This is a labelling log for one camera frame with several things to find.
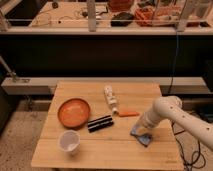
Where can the orange crate on bench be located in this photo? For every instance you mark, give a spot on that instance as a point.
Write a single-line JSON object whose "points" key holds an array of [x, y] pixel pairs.
{"points": [[157, 17]]}

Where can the orange bowl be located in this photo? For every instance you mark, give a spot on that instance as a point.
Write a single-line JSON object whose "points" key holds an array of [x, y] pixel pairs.
{"points": [[74, 113]]}

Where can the white ceramic cup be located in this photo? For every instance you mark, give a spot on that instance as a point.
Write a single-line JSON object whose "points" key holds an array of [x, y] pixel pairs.
{"points": [[69, 142]]}

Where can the metal clamp bracket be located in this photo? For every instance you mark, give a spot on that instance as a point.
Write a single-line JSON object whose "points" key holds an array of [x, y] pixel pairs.
{"points": [[12, 74]]}

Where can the black bag on bench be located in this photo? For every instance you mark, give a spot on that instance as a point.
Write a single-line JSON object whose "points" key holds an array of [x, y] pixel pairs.
{"points": [[122, 19]]}

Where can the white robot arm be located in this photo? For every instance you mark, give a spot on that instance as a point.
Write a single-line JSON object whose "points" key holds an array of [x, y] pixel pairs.
{"points": [[170, 107]]}

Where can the orange carrot toy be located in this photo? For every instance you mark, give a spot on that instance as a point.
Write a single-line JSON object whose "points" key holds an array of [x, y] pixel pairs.
{"points": [[128, 113]]}

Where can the wooden table board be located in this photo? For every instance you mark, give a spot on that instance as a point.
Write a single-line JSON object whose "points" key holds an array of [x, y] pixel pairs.
{"points": [[110, 148]]}

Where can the black rectangular box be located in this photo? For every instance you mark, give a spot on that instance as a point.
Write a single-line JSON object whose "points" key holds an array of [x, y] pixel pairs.
{"points": [[100, 123]]}

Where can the white tube bottle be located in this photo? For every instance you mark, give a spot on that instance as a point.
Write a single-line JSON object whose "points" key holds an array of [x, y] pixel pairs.
{"points": [[111, 99]]}

